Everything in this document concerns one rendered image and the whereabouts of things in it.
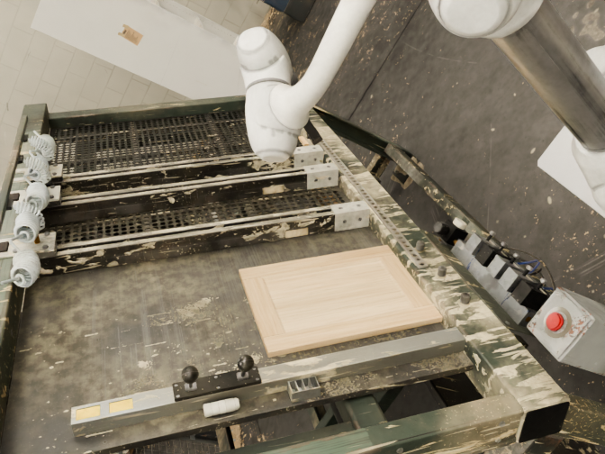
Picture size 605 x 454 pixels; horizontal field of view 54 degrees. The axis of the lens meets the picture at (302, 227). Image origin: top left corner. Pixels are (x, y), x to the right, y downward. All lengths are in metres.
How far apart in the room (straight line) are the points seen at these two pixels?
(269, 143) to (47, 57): 5.61
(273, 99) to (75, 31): 4.05
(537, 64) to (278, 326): 0.92
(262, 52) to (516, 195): 1.81
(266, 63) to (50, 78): 5.60
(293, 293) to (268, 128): 0.61
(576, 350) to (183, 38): 4.37
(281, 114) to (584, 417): 0.99
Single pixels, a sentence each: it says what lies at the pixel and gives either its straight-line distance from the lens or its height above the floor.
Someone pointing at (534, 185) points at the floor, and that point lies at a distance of 2.84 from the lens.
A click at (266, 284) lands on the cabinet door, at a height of 1.25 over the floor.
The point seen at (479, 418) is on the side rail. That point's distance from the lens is 1.40.
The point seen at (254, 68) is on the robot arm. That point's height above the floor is 1.63.
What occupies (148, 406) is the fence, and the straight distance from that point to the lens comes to 1.42.
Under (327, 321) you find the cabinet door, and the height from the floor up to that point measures 1.15.
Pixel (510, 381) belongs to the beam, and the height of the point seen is 0.89.
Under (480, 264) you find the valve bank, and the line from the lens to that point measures 1.85.
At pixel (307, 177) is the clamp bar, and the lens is 2.26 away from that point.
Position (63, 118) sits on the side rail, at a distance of 3.04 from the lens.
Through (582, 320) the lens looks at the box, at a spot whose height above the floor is 0.93.
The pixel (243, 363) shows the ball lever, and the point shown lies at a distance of 1.32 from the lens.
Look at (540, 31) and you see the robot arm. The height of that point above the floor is 1.40.
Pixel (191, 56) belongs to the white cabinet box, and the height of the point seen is 0.87.
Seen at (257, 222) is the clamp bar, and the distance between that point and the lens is 1.97.
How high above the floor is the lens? 2.05
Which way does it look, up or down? 28 degrees down
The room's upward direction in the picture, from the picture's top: 70 degrees counter-clockwise
